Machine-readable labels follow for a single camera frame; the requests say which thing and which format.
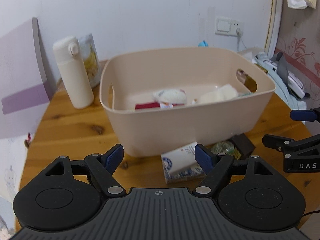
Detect blue white patterned box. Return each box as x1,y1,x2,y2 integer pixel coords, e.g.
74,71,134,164
163,165,206,184

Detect beige plastic storage bin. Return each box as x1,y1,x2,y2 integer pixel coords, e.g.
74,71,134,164
99,47,276,157

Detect gold tissue pack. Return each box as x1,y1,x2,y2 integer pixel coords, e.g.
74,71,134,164
238,47,267,93

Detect light blue bedding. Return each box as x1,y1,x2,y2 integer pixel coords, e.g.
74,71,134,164
252,51,310,110

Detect white small carton box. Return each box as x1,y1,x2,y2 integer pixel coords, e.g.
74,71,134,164
161,142,197,176

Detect colourful tissue pack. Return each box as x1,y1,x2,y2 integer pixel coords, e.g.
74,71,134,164
238,92,254,97

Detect black small box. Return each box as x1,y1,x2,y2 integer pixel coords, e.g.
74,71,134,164
229,133,255,160

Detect hello kitty plush slipper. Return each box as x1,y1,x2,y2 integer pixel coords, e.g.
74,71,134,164
135,89,187,110

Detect cream thermos bottle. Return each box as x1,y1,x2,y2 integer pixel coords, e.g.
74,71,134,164
53,36,94,109

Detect banana snack pouch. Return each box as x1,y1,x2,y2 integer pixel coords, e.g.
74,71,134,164
78,34,101,88

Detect white blood pressure monitor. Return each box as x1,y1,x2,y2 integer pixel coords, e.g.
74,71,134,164
259,58,310,100

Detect blue toy figurine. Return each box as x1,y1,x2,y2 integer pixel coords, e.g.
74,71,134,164
198,40,208,47

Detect white charger cable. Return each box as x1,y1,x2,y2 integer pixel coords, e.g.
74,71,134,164
236,28,249,52

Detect purple white headboard panel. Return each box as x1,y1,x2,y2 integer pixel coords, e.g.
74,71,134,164
1,17,53,139

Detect white wall switch socket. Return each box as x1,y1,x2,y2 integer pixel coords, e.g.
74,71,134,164
215,16,244,37

